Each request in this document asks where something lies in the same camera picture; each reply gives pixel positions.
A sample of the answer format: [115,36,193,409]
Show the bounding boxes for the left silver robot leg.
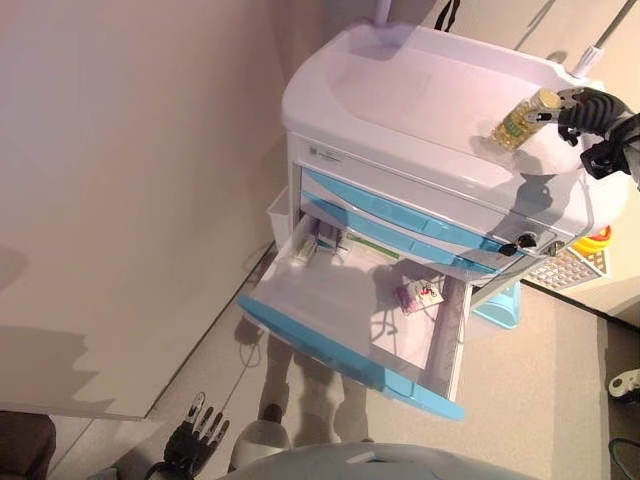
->
[229,402,292,466]

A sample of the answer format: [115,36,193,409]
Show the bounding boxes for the bed caster wheel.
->
[607,367,640,401]

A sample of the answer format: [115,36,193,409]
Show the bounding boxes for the yellow sharps container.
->
[573,224,614,257]

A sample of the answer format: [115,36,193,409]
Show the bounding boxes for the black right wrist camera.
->
[579,142,617,180]

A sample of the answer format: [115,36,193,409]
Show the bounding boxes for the person's leg brown trousers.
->
[0,410,57,480]

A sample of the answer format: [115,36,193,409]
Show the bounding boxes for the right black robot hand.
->
[522,87,631,146]

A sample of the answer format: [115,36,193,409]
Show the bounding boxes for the blue-lidded trash bin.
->
[472,278,524,331]

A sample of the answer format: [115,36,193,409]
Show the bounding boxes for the white medical cart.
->
[279,22,631,406]

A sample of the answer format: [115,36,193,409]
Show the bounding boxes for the clear capsule bottle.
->
[489,88,562,151]

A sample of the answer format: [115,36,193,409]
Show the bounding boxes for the metal IV pole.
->
[569,0,637,79]

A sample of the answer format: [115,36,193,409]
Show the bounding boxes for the black strap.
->
[433,0,462,32]

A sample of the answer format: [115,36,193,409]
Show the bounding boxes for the small green-white medicine box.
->
[294,234,321,261]

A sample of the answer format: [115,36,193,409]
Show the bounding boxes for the white wire basket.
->
[523,244,614,290]

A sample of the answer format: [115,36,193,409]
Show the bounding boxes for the black cart keys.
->
[499,233,537,259]

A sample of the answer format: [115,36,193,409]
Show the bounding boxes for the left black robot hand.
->
[162,392,231,471]

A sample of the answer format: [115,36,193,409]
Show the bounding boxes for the white side bin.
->
[264,187,297,247]

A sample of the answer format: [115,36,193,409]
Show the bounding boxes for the pink medicine box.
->
[393,281,445,317]

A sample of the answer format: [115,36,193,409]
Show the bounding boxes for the thin floor cable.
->
[237,239,269,404]

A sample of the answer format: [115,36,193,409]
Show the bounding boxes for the grey robot torso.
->
[214,439,541,480]

